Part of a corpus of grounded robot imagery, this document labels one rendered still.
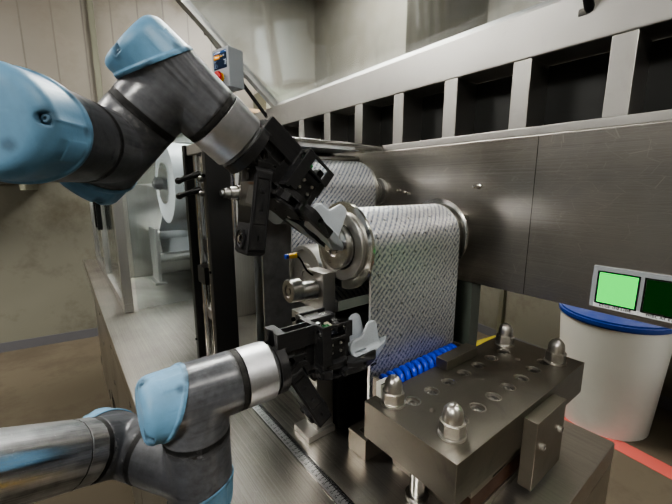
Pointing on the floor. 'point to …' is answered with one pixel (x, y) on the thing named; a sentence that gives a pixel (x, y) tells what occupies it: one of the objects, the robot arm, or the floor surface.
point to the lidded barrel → (615, 371)
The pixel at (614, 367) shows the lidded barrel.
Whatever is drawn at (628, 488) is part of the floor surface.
